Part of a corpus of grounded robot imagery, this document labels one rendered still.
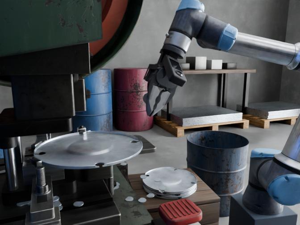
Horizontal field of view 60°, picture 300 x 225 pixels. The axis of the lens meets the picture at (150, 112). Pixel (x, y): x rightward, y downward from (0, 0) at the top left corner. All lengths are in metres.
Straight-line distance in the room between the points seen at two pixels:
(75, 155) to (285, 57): 0.75
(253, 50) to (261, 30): 4.66
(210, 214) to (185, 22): 0.95
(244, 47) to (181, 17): 0.27
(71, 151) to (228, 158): 1.18
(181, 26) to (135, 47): 3.46
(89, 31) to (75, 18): 0.03
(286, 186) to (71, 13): 0.78
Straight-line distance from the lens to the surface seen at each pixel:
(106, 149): 0.71
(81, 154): 0.69
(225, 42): 0.82
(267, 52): 0.99
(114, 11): 1.08
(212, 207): 1.39
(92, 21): 0.52
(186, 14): 0.80
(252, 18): 5.49
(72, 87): 0.63
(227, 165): 1.73
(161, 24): 4.43
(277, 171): 0.95
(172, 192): 1.32
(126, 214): 0.69
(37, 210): 0.54
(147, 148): 0.72
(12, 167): 0.66
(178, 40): 0.78
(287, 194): 0.96
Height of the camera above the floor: 1.02
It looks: 12 degrees down
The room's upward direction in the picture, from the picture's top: straight up
